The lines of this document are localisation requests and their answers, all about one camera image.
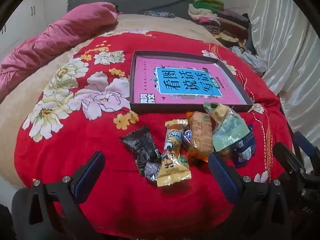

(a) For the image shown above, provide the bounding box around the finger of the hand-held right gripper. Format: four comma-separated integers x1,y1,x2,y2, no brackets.
273,142,307,178
294,131,320,165

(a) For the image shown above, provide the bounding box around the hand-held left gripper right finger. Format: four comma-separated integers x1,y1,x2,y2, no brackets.
208,152,292,240

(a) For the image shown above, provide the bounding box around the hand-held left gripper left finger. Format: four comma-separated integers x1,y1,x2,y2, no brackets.
26,151,105,240

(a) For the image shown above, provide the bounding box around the blue snack packet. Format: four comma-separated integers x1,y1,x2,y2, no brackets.
234,124,257,167

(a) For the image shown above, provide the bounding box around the clear pale green snack bag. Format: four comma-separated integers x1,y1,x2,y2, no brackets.
203,102,250,159

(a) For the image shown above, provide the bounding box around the orange bread packet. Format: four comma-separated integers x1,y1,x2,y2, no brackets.
186,111,214,162

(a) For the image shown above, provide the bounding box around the brown chocolate bar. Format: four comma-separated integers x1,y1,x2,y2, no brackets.
182,127,193,152

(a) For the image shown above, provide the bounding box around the yellow cartoon snack packet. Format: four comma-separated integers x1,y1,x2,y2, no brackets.
156,119,192,187

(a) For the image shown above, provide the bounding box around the black snack packet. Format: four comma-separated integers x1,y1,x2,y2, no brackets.
119,126,162,175

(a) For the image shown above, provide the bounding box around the foil candy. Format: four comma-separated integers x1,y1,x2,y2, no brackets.
144,162,162,182

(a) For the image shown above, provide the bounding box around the dark shallow cardboard box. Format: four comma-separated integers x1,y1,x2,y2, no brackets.
129,51,254,113

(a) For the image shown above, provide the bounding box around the red floral blanket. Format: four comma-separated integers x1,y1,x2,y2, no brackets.
14,31,293,238

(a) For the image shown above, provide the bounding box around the pale crumpled cloth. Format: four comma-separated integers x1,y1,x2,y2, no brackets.
230,45,268,74

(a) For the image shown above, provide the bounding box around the white satin curtain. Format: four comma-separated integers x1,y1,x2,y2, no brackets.
246,0,320,130

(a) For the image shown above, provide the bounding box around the pink book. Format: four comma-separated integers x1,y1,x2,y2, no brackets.
132,56,247,105

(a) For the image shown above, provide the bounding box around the pink quilt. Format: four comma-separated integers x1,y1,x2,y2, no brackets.
0,2,118,95

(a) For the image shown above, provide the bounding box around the pile of folded clothes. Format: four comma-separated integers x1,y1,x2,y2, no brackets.
188,0,250,47

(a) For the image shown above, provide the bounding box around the white wardrobe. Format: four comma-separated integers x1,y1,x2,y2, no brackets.
0,0,48,63

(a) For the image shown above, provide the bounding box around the dark patterned cloth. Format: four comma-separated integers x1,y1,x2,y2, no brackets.
144,10,175,18

